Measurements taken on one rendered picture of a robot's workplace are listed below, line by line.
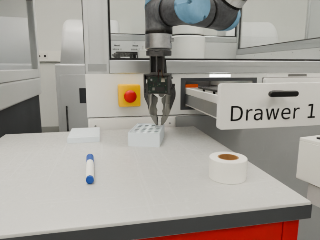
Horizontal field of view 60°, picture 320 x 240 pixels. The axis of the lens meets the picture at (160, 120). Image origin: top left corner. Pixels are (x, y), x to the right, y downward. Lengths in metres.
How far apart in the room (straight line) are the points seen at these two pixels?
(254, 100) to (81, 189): 0.44
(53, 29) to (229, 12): 3.75
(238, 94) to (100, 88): 0.47
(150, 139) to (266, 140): 0.57
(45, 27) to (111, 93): 3.51
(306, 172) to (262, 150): 0.60
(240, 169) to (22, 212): 0.36
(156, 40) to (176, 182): 0.40
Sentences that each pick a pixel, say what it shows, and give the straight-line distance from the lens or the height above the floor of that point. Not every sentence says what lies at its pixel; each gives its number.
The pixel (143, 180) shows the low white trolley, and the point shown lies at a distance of 0.52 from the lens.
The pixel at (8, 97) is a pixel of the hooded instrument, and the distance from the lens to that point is 1.32.
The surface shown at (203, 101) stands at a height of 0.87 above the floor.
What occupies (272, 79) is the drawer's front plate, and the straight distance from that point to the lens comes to 1.11.
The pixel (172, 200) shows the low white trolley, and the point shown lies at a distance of 0.45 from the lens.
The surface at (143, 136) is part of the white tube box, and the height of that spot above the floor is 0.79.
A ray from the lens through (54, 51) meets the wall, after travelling 4.30.
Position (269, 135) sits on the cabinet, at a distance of 1.16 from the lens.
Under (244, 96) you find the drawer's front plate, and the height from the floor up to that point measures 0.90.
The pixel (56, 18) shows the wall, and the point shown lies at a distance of 4.39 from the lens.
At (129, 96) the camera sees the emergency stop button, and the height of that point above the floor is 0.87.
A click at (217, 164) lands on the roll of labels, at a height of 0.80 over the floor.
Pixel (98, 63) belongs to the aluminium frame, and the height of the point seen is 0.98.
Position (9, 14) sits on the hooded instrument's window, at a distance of 1.51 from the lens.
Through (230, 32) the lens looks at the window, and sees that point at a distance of 1.07.
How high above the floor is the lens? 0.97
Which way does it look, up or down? 11 degrees down
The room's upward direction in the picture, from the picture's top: straight up
